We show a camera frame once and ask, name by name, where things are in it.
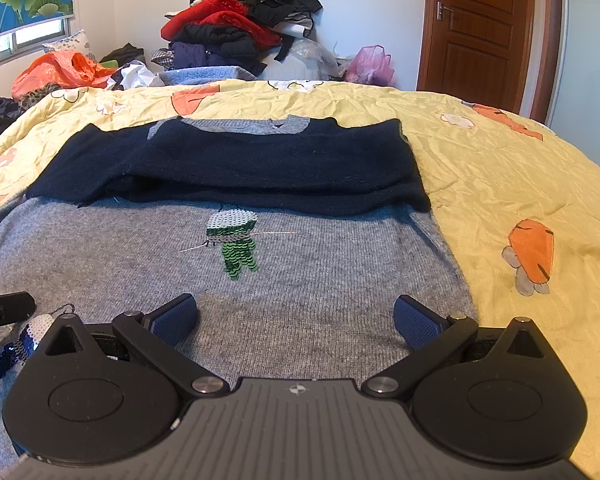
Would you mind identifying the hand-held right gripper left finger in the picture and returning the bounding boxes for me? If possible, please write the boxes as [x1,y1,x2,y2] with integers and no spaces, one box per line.
[42,293,231,401]

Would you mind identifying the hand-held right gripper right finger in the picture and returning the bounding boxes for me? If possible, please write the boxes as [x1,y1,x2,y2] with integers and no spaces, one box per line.
[362,294,556,401]

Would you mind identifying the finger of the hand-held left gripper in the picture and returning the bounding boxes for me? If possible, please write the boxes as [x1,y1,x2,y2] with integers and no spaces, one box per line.
[0,291,37,359]

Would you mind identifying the grey and navy knit sweater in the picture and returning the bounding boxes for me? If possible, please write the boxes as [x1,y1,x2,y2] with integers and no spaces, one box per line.
[0,116,481,480]

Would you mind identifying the dark patterned clothes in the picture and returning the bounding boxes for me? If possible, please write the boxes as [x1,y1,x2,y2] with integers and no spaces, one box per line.
[0,85,61,157]

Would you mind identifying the pile of clothes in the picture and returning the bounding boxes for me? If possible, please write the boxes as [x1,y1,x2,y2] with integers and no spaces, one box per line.
[150,0,326,78]

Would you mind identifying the yellow printed quilt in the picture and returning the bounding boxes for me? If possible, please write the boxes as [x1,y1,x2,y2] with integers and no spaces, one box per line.
[0,79,600,480]

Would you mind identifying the orange plastic bag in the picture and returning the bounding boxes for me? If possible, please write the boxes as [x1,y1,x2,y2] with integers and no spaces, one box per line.
[11,51,118,102]

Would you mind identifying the blue fleece blanket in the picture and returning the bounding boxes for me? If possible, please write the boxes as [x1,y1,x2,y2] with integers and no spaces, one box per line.
[157,65,258,87]

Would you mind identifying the white crumpled cloth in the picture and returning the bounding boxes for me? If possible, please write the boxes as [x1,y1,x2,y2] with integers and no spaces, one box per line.
[119,61,166,90]

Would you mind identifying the pink plastic bag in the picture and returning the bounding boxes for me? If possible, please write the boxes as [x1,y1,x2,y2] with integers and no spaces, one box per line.
[345,45,396,87]

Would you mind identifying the dark green garment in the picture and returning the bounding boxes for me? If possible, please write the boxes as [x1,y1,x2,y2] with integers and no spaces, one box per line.
[100,42,146,68]

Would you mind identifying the window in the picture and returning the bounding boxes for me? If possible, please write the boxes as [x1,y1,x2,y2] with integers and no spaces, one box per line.
[0,15,77,75]

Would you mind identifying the white floral pillow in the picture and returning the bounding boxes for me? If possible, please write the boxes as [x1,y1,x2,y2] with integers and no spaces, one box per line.
[42,30,97,63]

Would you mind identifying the clear plastic bag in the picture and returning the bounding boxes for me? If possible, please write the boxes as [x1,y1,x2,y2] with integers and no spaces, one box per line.
[285,37,347,81]

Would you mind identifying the wooden door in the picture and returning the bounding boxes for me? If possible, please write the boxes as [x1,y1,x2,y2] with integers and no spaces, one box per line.
[417,0,537,113]

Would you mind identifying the wooden door frame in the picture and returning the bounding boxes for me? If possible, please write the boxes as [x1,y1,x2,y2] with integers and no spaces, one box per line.
[530,0,567,126]

